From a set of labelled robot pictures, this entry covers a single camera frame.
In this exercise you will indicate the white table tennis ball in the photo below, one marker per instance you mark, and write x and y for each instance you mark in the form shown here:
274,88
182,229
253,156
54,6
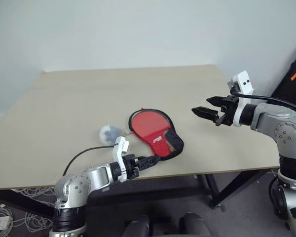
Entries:
108,134

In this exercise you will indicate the black red-trimmed paddle case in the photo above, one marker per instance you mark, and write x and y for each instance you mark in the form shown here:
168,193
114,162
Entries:
178,145

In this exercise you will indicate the white power strip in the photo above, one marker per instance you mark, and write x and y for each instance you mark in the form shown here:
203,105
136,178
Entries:
0,223

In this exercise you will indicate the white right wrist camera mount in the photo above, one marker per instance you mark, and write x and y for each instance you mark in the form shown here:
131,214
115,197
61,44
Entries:
244,82

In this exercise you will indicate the clear mesh ball pouch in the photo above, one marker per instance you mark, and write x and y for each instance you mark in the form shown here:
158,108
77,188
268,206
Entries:
123,132

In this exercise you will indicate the dark rounded hump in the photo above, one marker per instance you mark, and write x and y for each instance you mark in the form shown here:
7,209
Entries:
195,224
138,225

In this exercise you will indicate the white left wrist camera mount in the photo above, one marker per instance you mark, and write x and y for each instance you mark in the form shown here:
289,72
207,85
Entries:
118,153

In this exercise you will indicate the black bag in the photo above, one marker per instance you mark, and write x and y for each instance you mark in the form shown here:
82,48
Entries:
288,86

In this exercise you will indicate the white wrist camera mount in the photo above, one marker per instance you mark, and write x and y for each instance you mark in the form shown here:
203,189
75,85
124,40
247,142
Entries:
118,153
244,82

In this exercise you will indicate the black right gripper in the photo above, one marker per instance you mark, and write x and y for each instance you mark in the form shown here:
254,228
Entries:
227,111

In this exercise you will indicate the red table tennis paddle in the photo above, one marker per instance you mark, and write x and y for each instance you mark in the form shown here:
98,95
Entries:
148,122

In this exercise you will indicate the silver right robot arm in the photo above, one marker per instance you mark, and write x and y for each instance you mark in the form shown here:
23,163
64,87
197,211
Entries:
286,130

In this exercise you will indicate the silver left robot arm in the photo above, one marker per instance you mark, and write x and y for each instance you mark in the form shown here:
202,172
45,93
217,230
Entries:
96,176

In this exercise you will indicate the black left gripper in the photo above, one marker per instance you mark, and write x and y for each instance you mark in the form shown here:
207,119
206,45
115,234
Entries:
130,168

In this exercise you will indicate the black metal table frame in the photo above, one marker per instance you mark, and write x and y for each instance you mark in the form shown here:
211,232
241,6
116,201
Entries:
150,190

